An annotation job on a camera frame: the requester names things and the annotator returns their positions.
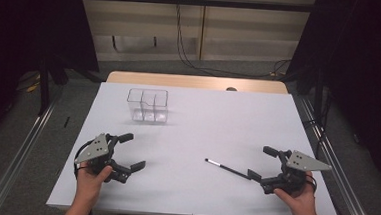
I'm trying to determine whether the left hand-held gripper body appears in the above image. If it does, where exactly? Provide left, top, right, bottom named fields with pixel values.
left=73, top=131, right=135, bottom=185

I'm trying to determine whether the black horizontal frame bar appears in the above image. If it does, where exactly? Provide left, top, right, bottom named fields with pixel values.
left=79, top=0, right=317, bottom=15

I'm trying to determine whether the black hanging wall cable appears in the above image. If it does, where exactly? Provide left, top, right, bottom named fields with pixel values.
left=171, top=3, right=296, bottom=82

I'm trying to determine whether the white table mat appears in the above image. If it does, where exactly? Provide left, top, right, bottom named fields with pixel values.
left=45, top=78, right=347, bottom=215

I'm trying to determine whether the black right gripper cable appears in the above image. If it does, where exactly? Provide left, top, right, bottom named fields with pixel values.
left=306, top=175, right=319, bottom=193

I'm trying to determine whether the black pen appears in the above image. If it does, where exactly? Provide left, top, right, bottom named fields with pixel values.
left=203, top=157, right=253, bottom=181

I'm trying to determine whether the person's left hand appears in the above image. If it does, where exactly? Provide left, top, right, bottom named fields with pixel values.
left=75, top=163, right=114, bottom=202

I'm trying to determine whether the clear plastic pen holder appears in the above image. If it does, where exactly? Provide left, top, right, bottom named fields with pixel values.
left=125, top=87, right=171, bottom=124

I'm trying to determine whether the wooden table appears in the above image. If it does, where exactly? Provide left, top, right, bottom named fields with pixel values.
left=105, top=69, right=290, bottom=95

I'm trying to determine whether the yellow floor object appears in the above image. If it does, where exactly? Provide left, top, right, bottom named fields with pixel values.
left=24, top=79, right=42, bottom=94

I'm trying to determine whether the black curtain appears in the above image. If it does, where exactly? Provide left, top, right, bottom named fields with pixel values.
left=0, top=0, right=105, bottom=156
left=278, top=0, right=381, bottom=192

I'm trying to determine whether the aluminium floor rail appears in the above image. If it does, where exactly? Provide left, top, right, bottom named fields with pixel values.
left=291, top=93, right=381, bottom=215
left=0, top=89, right=64, bottom=215

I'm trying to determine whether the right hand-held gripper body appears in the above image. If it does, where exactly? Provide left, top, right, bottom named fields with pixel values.
left=258, top=147, right=334, bottom=199

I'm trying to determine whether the black metal stand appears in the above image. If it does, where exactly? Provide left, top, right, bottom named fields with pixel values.
left=312, top=66, right=326, bottom=125

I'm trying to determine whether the person's right hand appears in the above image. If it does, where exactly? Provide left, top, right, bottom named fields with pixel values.
left=271, top=170, right=323, bottom=215

